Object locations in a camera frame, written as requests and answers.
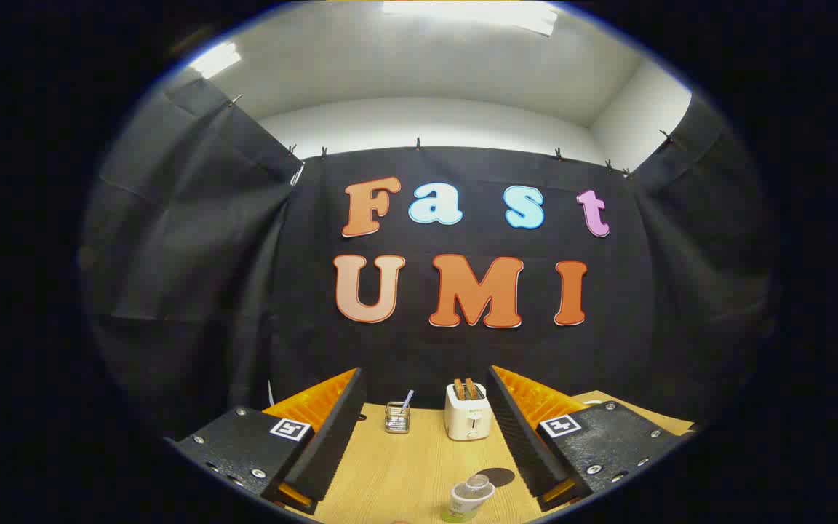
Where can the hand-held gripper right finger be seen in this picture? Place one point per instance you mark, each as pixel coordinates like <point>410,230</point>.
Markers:
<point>521,437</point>

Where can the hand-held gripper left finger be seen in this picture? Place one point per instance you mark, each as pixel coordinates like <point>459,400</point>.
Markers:
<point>332,437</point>

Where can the dark brown round coaster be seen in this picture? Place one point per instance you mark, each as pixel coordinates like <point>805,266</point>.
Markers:
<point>500,477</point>

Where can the clear juice bottle white-green label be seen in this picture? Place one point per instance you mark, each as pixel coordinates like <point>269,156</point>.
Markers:
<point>466,498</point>

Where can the white toaster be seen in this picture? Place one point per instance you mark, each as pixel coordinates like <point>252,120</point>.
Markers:
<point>466,422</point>

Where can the brown toast slice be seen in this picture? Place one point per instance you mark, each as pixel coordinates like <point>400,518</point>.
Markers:
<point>471,388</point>
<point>458,389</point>

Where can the wooden table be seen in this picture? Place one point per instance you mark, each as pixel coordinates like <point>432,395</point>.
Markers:
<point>404,473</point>

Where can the small ceiling light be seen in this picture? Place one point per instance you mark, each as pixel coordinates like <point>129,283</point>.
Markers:
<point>215,60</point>

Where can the long ceiling light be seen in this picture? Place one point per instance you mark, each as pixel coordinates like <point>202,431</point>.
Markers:
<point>477,13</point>

